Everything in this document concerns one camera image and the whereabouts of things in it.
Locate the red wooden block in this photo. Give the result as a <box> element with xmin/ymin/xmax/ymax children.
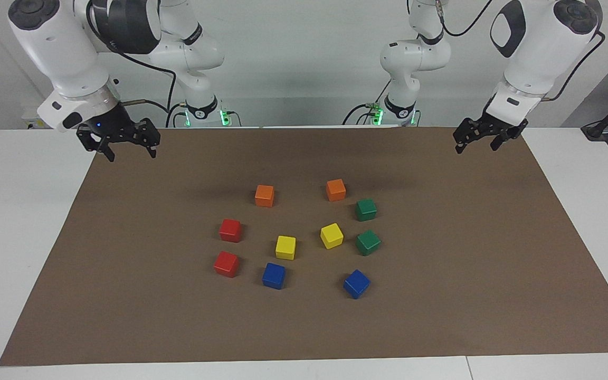
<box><xmin>218</xmin><ymin>218</ymin><xmax>242</xmax><ymax>243</ymax></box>
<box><xmin>214</xmin><ymin>251</ymin><xmax>240</xmax><ymax>278</ymax></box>

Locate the green wooden block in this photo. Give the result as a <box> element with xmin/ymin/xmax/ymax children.
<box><xmin>356</xmin><ymin>230</ymin><xmax>382</xmax><ymax>257</ymax></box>
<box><xmin>355</xmin><ymin>198</ymin><xmax>378</xmax><ymax>222</ymax></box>

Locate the white power strip box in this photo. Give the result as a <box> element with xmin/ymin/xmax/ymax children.
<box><xmin>22</xmin><ymin>108</ymin><xmax>51</xmax><ymax>130</ymax></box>

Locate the orange wooden block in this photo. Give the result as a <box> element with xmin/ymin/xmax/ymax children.
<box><xmin>326</xmin><ymin>178</ymin><xmax>347</xmax><ymax>202</ymax></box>
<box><xmin>254</xmin><ymin>184</ymin><xmax>275</xmax><ymax>208</ymax></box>

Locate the yellow wooden block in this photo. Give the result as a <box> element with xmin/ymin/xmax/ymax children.
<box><xmin>275</xmin><ymin>235</ymin><xmax>297</xmax><ymax>261</ymax></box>
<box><xmin>320</xmin><ymin>223</ymin><xmax>345</xmax><ymax>250</ymax></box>

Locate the blue wooden block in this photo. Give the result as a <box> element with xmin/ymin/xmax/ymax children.
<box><xmin>343</xmin><ymin>269</ymin><xmax>371</xmax><ymax>300</ymax></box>
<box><xmin>262</xmin><ymin>262</ymin><xmax>287</xmax><ymax>290</ymax></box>

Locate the brown table mat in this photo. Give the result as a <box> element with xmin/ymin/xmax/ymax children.
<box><xmin>0</xmin><ymin>126</ymin><xmax>608</xmax><ymax>367</ymax></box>

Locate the black right base cable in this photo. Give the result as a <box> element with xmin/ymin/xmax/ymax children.
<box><xmin>166</xmin><ymin>102</ymin><xmax>188</xmax><ymax>128</ymax></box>

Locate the black base cable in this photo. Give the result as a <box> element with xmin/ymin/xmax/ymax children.
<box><xmin>342</xmin><ymin>79</ymin><xmax>392</xmax><ymax>126</ymax></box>
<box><xmin>166</xmin><ymin>102</ymin><xmax>188</xmax><ymax>128</ymax></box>

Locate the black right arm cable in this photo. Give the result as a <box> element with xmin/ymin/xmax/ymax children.
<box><xmin>87</xmin><ymin>0</ymin><xmax>178</xmax><ymax>127</ymax></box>

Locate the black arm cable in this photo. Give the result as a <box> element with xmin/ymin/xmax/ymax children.
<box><xmin>436</xmin><ymin>0</ymin><xmax>606</xmax><ymax>102</ymax></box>
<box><xmin>87</xmin><ymin>0</ymin><xmax>178</xmax><ymax>127</ymax></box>

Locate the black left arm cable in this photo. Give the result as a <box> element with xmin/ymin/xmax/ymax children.
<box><xmin>436</xmin><ymin>0</ymin><xmax>606</xmax><ymax>102</ymax></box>

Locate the black left base cable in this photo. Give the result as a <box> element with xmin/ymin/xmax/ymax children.
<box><xmin>342</xmin><ymin>79</ymin><xmax>392</xmax><ymax>126</ymax></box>

